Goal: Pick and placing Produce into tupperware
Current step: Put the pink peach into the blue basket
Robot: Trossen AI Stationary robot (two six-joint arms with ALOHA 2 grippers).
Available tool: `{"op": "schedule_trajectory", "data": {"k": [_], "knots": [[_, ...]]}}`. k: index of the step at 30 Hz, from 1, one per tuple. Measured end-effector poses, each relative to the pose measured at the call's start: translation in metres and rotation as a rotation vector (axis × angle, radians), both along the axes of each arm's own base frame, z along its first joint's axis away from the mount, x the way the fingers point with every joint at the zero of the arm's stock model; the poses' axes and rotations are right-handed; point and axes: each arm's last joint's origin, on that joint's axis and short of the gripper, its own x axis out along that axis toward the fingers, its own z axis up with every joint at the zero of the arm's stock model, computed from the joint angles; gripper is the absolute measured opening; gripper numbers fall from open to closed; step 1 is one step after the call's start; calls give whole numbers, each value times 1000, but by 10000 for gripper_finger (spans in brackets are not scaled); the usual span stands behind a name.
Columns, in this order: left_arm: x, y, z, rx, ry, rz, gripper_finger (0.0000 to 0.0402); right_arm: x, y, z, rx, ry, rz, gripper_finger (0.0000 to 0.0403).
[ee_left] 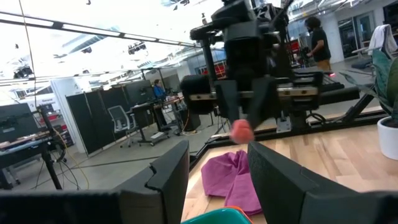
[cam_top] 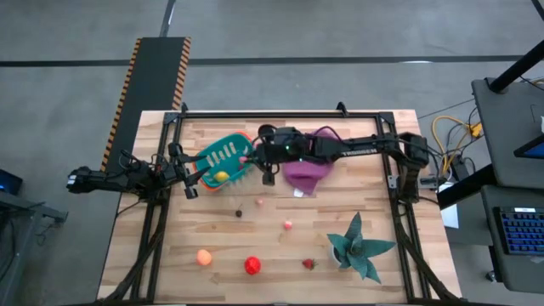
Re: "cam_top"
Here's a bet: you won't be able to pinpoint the black diagonal pole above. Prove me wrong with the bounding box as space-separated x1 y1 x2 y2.
488 40 544 94

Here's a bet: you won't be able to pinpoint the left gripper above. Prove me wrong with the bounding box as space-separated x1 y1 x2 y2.
159 143 211 201

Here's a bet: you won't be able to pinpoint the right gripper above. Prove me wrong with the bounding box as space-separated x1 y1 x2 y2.
244 124 315 186

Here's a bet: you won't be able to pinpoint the grey metal stand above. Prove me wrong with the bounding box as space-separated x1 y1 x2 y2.
0 190 69 306

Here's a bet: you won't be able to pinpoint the teal artificial plant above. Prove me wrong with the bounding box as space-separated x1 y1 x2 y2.
326 211 399 285

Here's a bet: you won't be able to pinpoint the blue screen device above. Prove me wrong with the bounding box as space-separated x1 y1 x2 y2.
513 134 544 161

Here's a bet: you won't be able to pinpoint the teal basket with orange rim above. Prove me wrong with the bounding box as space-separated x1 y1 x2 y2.
193 131 256 192

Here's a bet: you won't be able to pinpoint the black hazard-striped floor mat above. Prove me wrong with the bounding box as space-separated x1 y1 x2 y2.
99 37 192 174

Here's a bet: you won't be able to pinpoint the orange peach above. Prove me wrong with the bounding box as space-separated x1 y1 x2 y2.
195 248 213 267

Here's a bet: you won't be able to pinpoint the grey keyboard shelf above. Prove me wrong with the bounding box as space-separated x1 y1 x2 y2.
479 184 544 294

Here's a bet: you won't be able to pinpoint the purple cloth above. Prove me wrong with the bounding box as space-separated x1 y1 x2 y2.
282 127 337 196

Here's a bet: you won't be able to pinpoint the round red fruit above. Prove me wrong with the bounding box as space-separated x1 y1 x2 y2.
244 255 262 276

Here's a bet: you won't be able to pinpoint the white paper sheet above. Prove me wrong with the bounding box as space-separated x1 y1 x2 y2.
439 203 460 230

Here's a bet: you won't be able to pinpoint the black power strip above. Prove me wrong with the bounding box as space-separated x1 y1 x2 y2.
450 155 468 182

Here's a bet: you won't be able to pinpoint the yellow cable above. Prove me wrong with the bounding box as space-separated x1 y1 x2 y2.
432 115 484 171

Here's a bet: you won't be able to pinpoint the black aluminium frame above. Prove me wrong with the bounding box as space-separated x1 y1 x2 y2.
96 101 464 305

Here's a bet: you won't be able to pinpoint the dark blue glowing device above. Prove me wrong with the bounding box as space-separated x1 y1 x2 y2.
0 168 25 196

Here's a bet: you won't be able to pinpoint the grey cart top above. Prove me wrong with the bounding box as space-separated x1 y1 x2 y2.
471 77 544 190

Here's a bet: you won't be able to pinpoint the black cart bar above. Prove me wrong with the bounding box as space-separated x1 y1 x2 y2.
437 165 496 210

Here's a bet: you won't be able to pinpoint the backlit black keyboard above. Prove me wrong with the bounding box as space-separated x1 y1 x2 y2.
492 207 544 256

